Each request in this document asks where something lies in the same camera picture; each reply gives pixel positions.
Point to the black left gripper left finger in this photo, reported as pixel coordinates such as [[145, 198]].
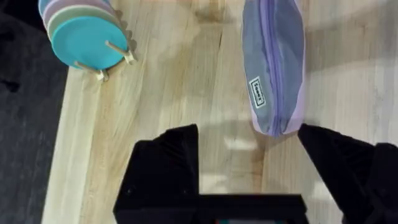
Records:
[[164, 168]]

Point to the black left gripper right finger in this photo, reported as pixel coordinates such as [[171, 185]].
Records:
[[351, 174]]

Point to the grey and lilac zip bag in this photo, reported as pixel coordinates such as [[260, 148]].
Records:
[[273, 65]]

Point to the wooden peg plate rack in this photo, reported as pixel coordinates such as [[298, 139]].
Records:
[[119, 56]]

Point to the turquoise plate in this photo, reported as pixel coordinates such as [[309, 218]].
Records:
[[88, 43]]

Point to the sage green plate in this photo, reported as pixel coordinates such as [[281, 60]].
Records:
[[74, 13]]

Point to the lilac plate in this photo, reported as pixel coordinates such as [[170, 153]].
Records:
[[71, 3]]

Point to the light blue plate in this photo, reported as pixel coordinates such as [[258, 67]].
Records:
[[43, 4]]

